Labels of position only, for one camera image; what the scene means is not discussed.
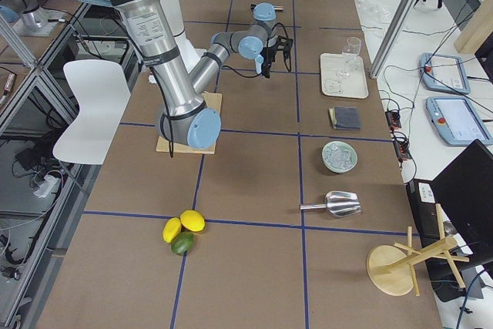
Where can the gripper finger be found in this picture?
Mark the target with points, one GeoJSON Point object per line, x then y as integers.
{"type": "Point", "coordinates": [265, 69]}
{"type": "Point", "coordinates": [270, 65]}

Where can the upper blue teach pendant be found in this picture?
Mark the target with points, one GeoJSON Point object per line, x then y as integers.
{"type": "Point", "coordinates": [444, 73]}

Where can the steel ice scoop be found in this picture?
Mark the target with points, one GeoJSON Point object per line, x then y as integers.
{"type": "Point", "coordinates": [337, 203]}

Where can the lower blue teach pendant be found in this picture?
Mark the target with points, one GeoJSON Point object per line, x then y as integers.
{"type": "Point", "coordinates": [457, 121]}

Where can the steel muddler black tip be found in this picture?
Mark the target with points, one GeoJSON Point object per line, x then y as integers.
{"type": "Point", "coordinates": [277, 8]}

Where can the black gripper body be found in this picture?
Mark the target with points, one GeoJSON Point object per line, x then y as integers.
{"type": "Point", "coordinates": [269, 54]}

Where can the wooden cup tree stand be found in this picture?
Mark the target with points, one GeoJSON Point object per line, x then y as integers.
{"type": "Point", "coordinates": [391, 267]}

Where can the yellow whole lemon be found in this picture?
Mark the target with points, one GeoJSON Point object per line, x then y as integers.
{"type": "Point", "coordinates": [172, 229]}
{"type": "Point", "coordinates": [192, 220]}

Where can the clear wine glass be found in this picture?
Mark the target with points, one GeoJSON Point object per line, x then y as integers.
{"type": "Point", "coordinates": [350, 52]}

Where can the green bowl of ice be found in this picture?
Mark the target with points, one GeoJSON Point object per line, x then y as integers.
{"type": "Point", "coordinates": [339, 157]}

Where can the aluminium frame post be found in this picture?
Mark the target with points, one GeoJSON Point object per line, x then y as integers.
{"type": "Point", "coordinates": [393, 31]}

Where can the grey folded cloth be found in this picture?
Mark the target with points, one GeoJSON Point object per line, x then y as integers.
{"type": "Point", "coordinates": [345, 118]}

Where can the light blue paper cup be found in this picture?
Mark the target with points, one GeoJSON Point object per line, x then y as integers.
{"type": "Point", "coordinates": [259, 62]}

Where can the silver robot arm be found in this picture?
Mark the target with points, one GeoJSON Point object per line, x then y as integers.
{"type": "Point", "coordinates": [154, 27]}

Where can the black laptop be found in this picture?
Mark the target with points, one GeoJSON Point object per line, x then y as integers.
{"type": "Point", "coordinates": [464, 190]}

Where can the blue teach pendant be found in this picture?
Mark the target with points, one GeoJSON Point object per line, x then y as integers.
{"type": "Point", "coordinates": [457, 121]}
{"type": "Point", "coordinates": [444, 73]}

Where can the cream bear serving tray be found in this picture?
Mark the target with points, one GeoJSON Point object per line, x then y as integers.
{"type": "Point", "coordinates": [338, 79]}

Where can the white chair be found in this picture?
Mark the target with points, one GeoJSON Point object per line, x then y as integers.
{"type": "Point", "coordinates": [101, 90]}

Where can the wooden cutting board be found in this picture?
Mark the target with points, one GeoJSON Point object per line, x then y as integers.
{"type": "Point", "coordinates": [204, 128]}

